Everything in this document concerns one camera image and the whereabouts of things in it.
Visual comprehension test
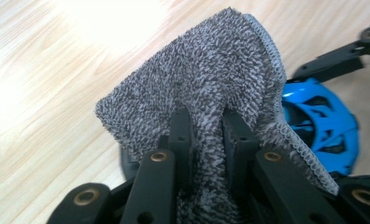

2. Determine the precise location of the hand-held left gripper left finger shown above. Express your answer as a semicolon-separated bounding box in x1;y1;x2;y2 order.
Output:
157;105;195;191

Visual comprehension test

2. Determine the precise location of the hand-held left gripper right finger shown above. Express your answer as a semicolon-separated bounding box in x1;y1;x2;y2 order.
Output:
221;106;263;190

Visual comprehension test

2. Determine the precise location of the blue toy car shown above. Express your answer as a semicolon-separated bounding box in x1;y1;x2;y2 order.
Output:
121;77;361;181

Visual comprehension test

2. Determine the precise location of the grey cloth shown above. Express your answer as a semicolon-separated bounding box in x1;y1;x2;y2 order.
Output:
93;7;340;224

